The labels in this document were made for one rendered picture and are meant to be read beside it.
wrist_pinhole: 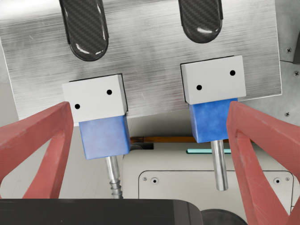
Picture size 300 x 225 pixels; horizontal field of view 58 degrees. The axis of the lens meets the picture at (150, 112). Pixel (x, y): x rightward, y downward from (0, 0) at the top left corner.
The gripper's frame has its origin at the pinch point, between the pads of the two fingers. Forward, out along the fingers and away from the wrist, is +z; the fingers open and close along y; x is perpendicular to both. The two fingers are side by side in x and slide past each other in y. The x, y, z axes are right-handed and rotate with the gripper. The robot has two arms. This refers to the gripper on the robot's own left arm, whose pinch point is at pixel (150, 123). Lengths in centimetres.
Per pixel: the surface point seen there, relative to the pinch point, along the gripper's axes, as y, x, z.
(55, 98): 9.3, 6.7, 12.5
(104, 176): 20, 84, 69
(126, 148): 2.3, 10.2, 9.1
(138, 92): 1.1, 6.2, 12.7
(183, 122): -14, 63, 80
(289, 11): -15.6, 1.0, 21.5
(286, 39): -15.5, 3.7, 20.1
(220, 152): -6.9, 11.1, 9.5
